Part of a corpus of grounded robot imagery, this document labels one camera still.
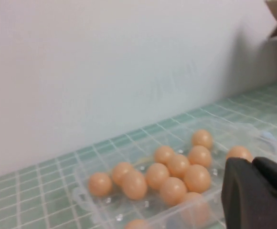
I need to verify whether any tan plastic egg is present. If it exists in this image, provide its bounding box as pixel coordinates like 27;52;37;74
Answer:
187;145;213;169
179;192;211;225
154;146;175;165
159;177;188;206
121;169;148;200
145;163;170;190
183;164;211;194
166;154;191;179
191;129;213;150
111;162;136;187
88;172;113;198
124;219;149;229
225;146;253;163

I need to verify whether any green checked tablecloth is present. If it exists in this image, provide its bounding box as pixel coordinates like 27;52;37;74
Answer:
0;81;277;229

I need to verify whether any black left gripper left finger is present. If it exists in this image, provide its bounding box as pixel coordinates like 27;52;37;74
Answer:
221;157;277;229

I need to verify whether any clear plastic egg box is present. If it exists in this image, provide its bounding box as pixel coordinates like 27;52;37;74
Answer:
73;115;277;229

